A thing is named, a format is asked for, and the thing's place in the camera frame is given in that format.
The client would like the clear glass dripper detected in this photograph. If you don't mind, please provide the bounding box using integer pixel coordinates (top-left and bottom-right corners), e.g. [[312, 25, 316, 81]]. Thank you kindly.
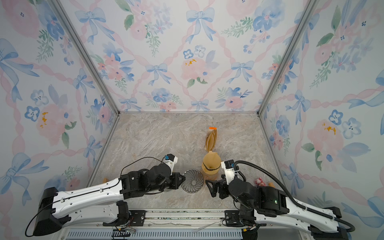
[[182, 169, 205, 194]]

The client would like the orange glass carafe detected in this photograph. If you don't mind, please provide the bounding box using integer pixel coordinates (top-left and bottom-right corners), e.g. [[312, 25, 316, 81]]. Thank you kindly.
[[203, 173, 221, 181]]

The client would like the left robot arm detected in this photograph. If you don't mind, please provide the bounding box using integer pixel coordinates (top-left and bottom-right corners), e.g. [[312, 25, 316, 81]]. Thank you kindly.
[[33, 160, 185, 237]]

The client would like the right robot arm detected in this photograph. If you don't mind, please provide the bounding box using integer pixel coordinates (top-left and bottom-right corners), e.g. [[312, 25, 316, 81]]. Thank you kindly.
[[206, 178, 349, 240]]

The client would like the colourful toy figure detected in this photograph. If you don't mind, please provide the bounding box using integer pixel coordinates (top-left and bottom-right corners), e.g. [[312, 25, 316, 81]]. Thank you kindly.
[[254, 178, 267, 187]]

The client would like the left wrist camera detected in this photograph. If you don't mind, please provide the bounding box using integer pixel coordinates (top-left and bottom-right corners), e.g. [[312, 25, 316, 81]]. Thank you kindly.
[[163, 154, 178, 173]]

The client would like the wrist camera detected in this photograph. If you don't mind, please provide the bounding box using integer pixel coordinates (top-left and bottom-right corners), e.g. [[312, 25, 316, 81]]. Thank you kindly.
[[221, 160, 238, 186], [163, 154, 178, 173]]

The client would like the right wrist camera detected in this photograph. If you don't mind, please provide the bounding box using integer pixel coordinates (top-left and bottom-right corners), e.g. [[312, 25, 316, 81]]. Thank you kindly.
[[221, 160, 238, 186]]

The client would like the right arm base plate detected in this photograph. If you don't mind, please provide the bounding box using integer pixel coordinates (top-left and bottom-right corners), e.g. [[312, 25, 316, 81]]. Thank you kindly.
[[223, 210, 247, 228]]

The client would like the aluminium front rail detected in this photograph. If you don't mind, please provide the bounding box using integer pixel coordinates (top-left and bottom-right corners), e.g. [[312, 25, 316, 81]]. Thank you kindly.
[[53, 209, 312, 240]]

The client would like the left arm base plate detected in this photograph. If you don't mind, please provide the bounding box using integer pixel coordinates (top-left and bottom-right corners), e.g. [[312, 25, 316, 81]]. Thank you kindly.
[[103, 210, 146, 227]]

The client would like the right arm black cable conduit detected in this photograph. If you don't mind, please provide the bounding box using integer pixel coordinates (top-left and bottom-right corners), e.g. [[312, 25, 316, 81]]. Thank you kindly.
[[233, 160, 356, 233]]

